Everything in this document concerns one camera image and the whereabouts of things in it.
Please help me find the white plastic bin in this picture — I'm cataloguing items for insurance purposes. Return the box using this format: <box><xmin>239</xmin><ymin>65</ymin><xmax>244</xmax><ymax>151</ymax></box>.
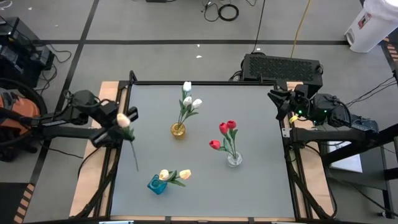
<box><xmin>344</xmin><ymin>0</ymin><xmax>398</xmax><ymax>54</ymax></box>

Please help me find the orange-striped black floor cable cover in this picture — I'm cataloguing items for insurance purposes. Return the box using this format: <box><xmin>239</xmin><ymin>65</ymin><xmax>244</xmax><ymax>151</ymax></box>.
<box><xmin>384</xmin><ymin>37</ymin><xmax>398</xmax><ymax>63</ymax></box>
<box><xmin>12</xmin><ymin>183</ymin><xmax>35</xmax><ymax>224</ymax></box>

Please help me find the cream artificial tulip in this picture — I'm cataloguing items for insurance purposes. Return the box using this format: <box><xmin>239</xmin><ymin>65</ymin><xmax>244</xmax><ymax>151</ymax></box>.
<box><xmin>158</xmin><ymin>169</ymin><xmax>175</xmax><ymax>187</ymax></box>
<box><xmin>167</xmin><ymin>169</ymin><xmax>192</xmax><ymax>188</ymax></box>
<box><xmin>116</xmin><ymin>113</ymin><xmax>140</xmax><ymax>172</ymax></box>

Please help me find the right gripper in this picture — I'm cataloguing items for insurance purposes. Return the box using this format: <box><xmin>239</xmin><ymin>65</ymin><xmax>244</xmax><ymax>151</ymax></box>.
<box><xmin>267</xmin><ymin>88</ymin><xmax>339</xmax><ymax>126</ymax></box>

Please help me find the yellow glass vase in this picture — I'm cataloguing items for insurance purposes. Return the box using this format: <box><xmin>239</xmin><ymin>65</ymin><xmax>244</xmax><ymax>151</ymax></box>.
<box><xmin>170</xmin><ymin>123</ymin><xmax>187</xmax><ymax>139</ymax></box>

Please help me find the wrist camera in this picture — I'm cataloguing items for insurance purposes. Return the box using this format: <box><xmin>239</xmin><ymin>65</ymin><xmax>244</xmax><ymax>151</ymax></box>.
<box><xmin>99</xmin><ymin>101</ymin><xmax>119</xmax><ymax>119</ymax></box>
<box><xmin>294</xmin><ymin>83</ymin><xmax>311</xmax><ymax>99</ymax></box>

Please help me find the orange vacuum cleaner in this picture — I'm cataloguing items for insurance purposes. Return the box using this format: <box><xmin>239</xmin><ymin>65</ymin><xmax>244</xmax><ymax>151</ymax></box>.
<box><xmin>0</xmin><ymin>77</ymin><xmax>49</xmax><ymax>147</ymax></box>

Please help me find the clear glass vase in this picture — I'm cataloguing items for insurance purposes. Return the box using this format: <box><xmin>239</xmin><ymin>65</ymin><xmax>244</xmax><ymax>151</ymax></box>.
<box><xmin>226</xmin><ymin>151</ymin><xmax>244</xmax><ymax>168</ymax></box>

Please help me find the black computer tower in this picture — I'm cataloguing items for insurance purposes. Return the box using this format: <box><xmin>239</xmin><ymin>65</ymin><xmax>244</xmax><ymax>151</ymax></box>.
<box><xmin>0</xmin><ymin>17</ymin><xmax>41</xmax><ymax>54</ymax></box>
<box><xmin>0</xmin><ymin>45</ymin><xmax>55</xmax><ymax>88</ymax></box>

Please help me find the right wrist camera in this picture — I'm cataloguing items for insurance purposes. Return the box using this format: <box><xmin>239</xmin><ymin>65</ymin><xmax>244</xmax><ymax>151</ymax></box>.
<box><xmin>294</xmin><ymin>83</ymin><xmax>311</xmax><ymax>99</ymax></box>

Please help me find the white paper sheet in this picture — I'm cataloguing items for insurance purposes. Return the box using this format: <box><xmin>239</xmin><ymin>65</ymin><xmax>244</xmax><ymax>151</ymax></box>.
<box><xmin>328</xmin><ymin>141</ymin><xmax>364</xmax><ymax>174</ymax></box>

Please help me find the orange black shop vacuum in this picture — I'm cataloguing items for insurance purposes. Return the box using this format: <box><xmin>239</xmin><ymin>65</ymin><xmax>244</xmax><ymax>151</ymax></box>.
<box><xmin>0</xmin><ymin>88</ymin><xmax>41</xmax><ymax>131</ymax></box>

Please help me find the blue glass vase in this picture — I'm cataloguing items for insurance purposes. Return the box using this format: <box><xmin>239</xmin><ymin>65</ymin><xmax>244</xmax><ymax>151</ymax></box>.
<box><xmin>147</xmin><ymin>174</ymin><xmax>169</xmax><ymax>196</ymax></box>

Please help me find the green flower stem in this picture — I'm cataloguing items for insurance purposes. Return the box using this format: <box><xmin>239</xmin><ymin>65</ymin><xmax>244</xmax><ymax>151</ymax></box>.
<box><xmin>177</xmin><ymin>81</ymin><xmax>193</xmax><ymax>128</ymax></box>

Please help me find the black hanging cable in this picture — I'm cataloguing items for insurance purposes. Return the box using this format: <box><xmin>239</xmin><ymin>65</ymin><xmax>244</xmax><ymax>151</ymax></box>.
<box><xmin>252</xmin><ymin>0</ymin><xmax>267</xmax><ymax>54</ymax></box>

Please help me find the black metal stand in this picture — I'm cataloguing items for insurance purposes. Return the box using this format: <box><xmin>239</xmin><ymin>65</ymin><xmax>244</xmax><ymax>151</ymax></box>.
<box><xmin>320</xmin><ymin>124</ymin><xmax>398</xmax><ymax>218</ymax></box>

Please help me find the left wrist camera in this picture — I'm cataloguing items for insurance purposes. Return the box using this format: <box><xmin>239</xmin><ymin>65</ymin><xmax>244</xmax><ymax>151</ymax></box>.
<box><xmin>99</xmin><ymin>101</ymin><xmax>119</xmax><ymax>119</ymax></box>

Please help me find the coiled black cable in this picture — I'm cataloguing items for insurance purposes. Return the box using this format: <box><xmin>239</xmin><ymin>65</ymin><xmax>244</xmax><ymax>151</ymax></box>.
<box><xmin>201</xmin><ymin>0</ymin><xmax>240</xmax><ymax>23</ymax></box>

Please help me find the yellow hanging cable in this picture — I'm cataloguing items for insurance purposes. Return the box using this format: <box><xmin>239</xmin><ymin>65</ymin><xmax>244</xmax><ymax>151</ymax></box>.
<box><xmin>290</xmin><ymin>0</ymin><xmax>312</xmax><ymax>59</ymax></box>

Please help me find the black perforated computer case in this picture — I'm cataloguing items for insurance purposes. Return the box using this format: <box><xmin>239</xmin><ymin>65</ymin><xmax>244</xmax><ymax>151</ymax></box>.
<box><xmin>241</xmin><ymin>53</ymin><xmax>324</xmax><ymax>91</ymax></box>

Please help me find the white artificial tulip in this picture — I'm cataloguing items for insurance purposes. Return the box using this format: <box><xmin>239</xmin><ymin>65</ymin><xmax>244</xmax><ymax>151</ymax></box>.
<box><xmin>177</xmin><ymin>96</ymin><xmax>193</xmax><ymax>128</ymax></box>
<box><xmin>178</xmin><ymin>98</ymin><xmax>203</xmax><ymax>128</ymax></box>

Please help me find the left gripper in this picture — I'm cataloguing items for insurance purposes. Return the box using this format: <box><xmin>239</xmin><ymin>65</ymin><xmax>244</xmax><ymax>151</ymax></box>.
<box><xmin>90</xmin><ymin>101</ymin><xmax>139</xmax><ymax>142</ymax></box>

